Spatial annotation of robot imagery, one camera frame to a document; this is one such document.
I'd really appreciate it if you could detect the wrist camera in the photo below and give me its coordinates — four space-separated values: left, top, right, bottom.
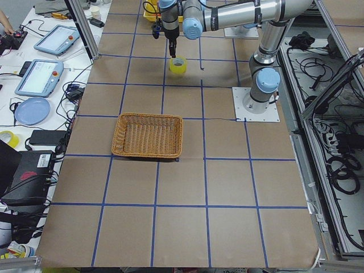
151 22 161 39

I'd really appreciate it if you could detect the lower teach pendant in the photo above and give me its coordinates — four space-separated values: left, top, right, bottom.
15 59 64 97

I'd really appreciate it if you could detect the yellow tape roll on desk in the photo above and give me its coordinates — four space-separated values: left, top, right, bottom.
0 131 19 148

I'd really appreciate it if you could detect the black power adapter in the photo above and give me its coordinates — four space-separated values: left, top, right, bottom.
28 130 66 146

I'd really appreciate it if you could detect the yellow packing tape roll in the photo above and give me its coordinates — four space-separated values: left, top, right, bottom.
169 56 187 75

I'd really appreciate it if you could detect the black computer box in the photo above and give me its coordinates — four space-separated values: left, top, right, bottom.
1 150 55 206

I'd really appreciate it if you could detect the blue plate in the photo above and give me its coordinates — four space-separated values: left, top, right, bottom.
14 97 51 125

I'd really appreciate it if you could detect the aluminium frame post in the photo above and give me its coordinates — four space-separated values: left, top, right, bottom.
65 0 100 60

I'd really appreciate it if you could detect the brown wicker basket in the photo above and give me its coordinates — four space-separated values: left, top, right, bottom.
111 113 183 159

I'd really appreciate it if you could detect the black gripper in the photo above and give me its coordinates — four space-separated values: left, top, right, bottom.
162 21 179 57

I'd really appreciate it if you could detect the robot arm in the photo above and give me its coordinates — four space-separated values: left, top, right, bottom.
152 0 312 105

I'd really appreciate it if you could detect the yellow plastic basket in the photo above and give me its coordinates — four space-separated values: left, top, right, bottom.
142 0 184 23

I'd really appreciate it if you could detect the teach pendant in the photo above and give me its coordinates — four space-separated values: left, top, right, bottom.
34 24 80 56
15 59 64 97

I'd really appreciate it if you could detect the upper teach pendant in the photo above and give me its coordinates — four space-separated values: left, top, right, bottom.
34 24 80 56

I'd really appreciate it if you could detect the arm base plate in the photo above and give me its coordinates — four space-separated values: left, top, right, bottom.
224 26 259 39
232 87 280 122

